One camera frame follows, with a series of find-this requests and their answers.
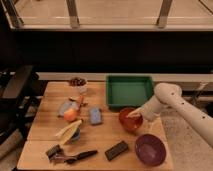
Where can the orange apple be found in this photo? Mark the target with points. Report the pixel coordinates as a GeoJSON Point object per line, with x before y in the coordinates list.
{"type": "Point", "coordinates": [70, 115]}

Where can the green plastic tray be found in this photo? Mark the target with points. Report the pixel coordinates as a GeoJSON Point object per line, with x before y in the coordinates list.
{"type": "Point", "coordinates": [128, 91]}

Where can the black chair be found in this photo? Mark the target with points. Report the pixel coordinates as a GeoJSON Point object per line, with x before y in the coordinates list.
{"type": "Point", "coordinates": [17, 93]}

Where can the white cup of grapes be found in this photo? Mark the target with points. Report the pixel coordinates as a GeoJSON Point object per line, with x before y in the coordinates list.
{"type": "Point", "coordinates": [80, 84]}

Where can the yellow corn cob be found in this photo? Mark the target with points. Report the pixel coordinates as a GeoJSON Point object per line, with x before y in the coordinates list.
{"type": "Point", "coordinates": [65, 134]}

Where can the dark brown rectangular block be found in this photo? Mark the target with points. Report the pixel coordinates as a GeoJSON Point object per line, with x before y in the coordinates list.
{"type": "Point", "coordinates": [116, 150]}

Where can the purple bowl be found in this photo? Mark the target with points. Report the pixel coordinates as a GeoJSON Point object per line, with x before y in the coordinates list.
{"type": "Point", "coordinates": [150, 150]}

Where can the blue sponge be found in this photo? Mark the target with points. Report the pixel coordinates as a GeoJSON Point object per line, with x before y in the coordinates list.
{"type": "Point", "coordinates": [95, 116]}

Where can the small blue bowl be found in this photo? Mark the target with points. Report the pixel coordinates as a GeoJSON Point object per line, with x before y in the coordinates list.
{"type": "Point", "coordinates": [76, 136]}

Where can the orange carrot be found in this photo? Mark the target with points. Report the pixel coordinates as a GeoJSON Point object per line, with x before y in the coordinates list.
{"type": "Point", "coordinates": [80, 102]}

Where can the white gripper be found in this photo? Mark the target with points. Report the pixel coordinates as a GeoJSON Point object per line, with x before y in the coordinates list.
{"type": "Point", "coordinates": [150, 110]}

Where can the black handled utensil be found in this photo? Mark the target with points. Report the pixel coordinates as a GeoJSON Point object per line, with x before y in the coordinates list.
{"type": "Point", "coordinates": [80, 156]}

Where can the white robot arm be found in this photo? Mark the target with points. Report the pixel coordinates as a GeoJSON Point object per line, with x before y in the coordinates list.
{"type": "Point", "coordinates": [171, 95]}

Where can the dark brush block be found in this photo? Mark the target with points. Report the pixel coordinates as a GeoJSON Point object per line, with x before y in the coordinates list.
{"type": "Point", "coordinates": [53, 150]}

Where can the red bowl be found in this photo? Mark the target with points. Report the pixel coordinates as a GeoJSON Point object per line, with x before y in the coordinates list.
{"type": "Point", "coordinates": [129, 124]}

